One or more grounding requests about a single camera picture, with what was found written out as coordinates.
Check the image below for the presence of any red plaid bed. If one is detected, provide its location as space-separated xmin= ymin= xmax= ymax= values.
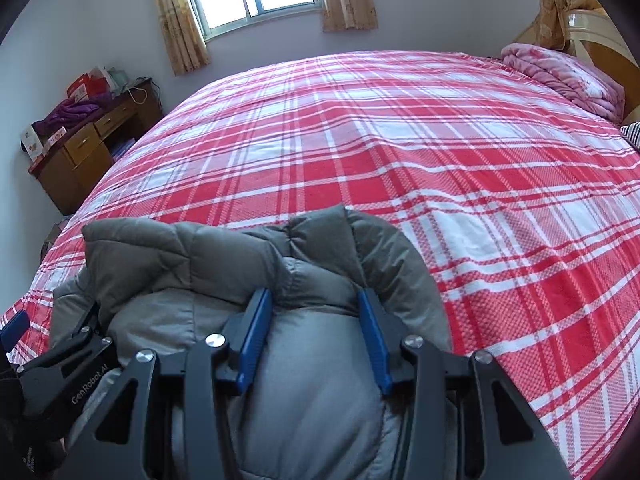
xmin=0 ymin=50 xmax=640 ymax=480

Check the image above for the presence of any white cable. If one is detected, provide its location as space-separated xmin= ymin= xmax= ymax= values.
xmin=125 ymin=82 xmax=151 ymax=106

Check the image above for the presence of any grey down jacket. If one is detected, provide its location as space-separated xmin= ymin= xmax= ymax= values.
xmin=50 ymin=205 xmax=453 ymax=480

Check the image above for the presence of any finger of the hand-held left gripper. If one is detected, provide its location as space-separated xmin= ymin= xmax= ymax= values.
xmin=0 ymin=310 xmax=30 ymax=356
xmin=50 ymin=300 xmax=113 ymax=356

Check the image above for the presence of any wooden desk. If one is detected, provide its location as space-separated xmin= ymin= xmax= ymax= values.
xmin=27 ymin=77 xmax=164 ymax=216

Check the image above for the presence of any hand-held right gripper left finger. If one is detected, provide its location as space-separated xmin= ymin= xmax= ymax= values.
xmin=65 ymin=287 xmax=273 ymax=480

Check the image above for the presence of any purple cloth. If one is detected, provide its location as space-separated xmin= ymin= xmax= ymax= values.
xmin=32 ymin=94 xmax=117 ymax=137

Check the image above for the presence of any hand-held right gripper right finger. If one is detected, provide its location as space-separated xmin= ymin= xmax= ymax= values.
xmin=357 ymin=287 xmax=573 ymax=480

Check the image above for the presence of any cream wooden headboard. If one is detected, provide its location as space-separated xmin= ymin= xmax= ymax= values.
xmin=562 ymin=7 xmax=640 ymax=126

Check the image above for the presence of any white printed box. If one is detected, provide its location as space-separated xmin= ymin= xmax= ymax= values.
xmin=20 ymin=125 xmax=43 ymax=159

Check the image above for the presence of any pink folded quilt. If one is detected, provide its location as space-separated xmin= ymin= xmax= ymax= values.
xmin=501 ymin=42 xmax=626 ymax=121

